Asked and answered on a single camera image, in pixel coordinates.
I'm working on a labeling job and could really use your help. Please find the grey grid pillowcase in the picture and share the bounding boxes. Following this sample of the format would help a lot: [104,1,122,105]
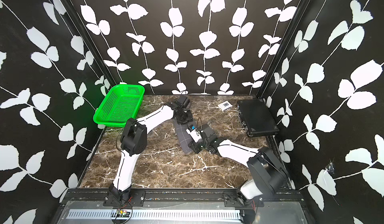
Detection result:
[173,120,198,155]

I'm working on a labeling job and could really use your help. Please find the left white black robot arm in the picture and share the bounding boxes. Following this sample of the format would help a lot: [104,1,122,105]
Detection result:
[109,95,193,203]

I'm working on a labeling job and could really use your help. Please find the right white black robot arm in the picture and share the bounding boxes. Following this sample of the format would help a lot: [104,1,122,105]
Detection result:
[187,125,289,202]

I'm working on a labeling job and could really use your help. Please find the small white tag card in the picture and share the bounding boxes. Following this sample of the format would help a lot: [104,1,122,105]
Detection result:
[218,101,233,112]

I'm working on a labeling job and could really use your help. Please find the black flat case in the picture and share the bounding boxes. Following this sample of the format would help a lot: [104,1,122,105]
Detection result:
[237,99,280,138]

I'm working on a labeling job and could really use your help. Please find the green plastic basket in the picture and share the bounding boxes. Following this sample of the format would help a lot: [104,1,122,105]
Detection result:
[93,84,145,128]

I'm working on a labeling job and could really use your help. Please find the small circuit board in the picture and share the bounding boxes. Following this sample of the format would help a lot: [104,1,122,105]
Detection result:
[112,210,131,219]

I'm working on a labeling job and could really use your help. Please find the white perforated strip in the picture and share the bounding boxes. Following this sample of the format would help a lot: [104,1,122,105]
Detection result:
[65,209,242,222]

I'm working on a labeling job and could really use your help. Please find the black front mounting rail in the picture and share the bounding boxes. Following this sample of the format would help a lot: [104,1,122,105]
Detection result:
[61,188,306,208]

